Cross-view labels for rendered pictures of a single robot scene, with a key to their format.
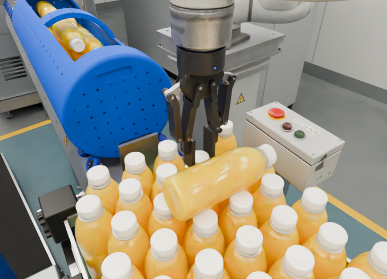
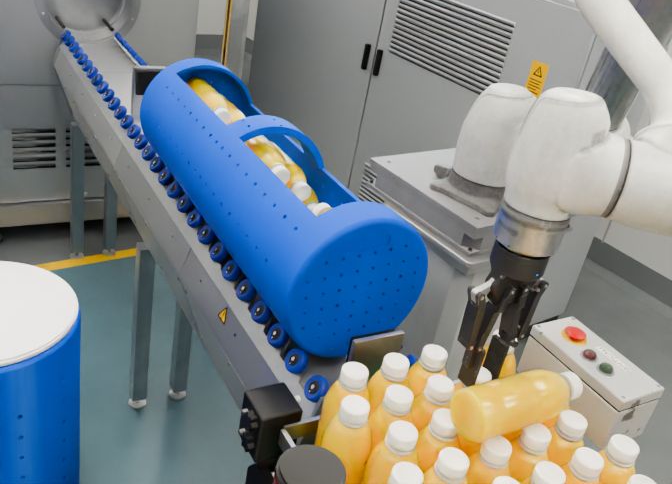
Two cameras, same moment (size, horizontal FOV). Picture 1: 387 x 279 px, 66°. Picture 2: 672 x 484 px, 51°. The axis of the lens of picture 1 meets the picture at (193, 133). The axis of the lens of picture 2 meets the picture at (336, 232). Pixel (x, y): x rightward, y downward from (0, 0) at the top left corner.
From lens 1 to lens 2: 0.55 m
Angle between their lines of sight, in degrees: 9
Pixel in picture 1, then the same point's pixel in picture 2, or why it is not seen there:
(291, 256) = not seen: outside the picture
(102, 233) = (364, 445)
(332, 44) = not seen: hidden behind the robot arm
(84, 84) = (332, 250)
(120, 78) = (373, 248)
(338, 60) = (656, 245)
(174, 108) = (479, 309)
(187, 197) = (490, 413)
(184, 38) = (515, 241)
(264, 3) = not seen: hidden behind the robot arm
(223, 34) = (555, 245)
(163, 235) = (453, 454)
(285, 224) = (591, 468)
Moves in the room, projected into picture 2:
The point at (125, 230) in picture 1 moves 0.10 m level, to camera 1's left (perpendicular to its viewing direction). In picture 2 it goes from (409, 441) to (331, 428)
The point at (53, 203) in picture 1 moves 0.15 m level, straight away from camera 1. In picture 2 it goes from (269, 403) to (228, 344)
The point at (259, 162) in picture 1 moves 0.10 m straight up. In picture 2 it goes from (565, 391) to (590, 332)
